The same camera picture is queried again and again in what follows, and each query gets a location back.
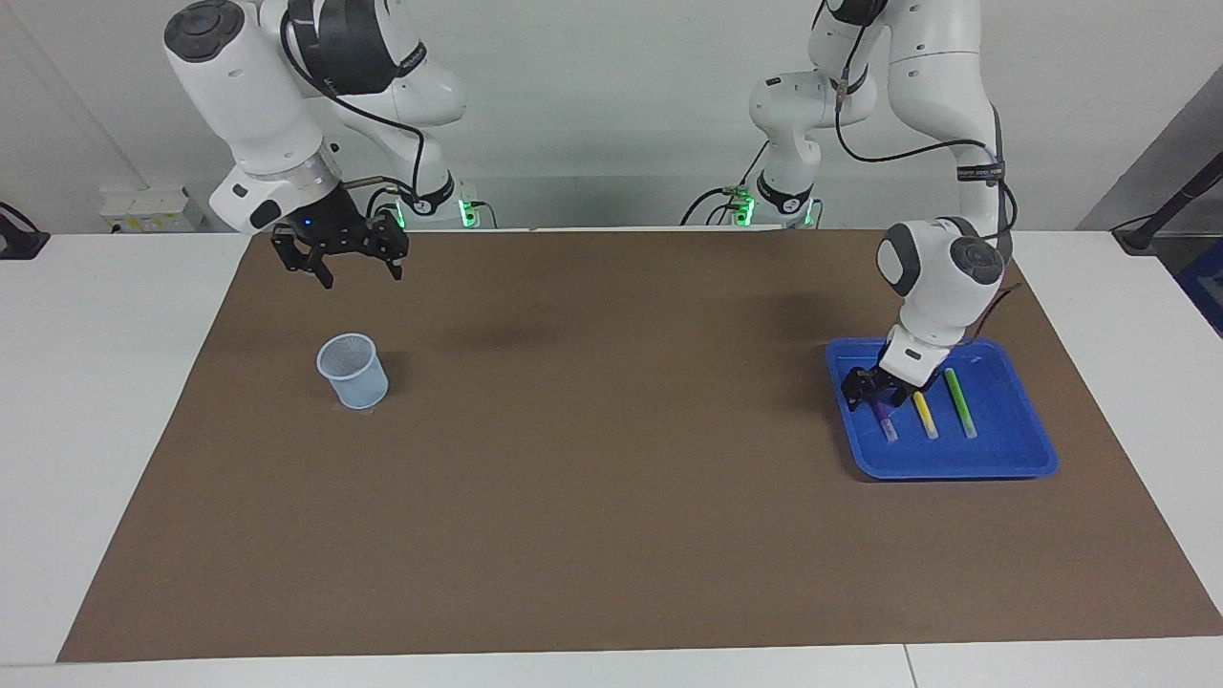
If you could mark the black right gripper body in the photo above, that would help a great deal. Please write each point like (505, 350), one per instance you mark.
(325, 225)

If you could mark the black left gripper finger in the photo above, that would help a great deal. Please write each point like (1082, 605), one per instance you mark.
(899, 395)
(855, 392)

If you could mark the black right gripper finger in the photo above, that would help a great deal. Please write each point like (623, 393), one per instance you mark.
(291, 253)
(392, 239)

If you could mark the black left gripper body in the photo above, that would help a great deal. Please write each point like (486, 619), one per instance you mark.
(884, 384)

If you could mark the purple pen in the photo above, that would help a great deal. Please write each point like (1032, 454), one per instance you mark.
(887, 425)

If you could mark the yellow pen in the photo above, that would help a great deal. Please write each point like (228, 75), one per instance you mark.
(926, 416)

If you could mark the green pen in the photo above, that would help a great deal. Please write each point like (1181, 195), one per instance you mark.
(958, 401)

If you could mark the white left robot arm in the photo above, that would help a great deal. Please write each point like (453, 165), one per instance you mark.
(941, 86)

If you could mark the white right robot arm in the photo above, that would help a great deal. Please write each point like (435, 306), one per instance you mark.
(248, 86)

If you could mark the blue plastic tray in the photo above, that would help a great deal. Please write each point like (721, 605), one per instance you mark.
(1003, 449)

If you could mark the white power strip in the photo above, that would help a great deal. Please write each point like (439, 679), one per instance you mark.
(153, 208)

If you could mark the light blue mesh cup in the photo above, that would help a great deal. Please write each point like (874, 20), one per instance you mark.
(358, 387)

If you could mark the brown table mat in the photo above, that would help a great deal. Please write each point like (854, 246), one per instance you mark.
(611, 478)

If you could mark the black table clamp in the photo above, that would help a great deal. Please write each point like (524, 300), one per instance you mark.
(19, 244)

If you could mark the blue box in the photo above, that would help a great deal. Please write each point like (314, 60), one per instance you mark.
(1209, 287)

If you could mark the black stand pole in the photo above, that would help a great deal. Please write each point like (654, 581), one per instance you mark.
(1185, 196)

